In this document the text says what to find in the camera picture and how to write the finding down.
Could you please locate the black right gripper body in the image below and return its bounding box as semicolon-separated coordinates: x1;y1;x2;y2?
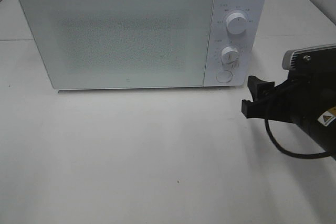
264;74;335;130

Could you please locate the white timer knob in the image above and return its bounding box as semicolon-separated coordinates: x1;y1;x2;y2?
220;46;240;65

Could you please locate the round white door-release button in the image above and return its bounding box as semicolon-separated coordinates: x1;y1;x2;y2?
216;70;233;83

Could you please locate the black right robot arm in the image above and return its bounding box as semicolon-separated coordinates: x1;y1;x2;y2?
241;76;335;160

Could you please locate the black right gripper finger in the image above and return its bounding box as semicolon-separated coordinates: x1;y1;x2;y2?
247;76;275;100
241;99;268;119

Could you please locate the upper white power knob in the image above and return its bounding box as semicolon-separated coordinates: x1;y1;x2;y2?
225;10;247;35

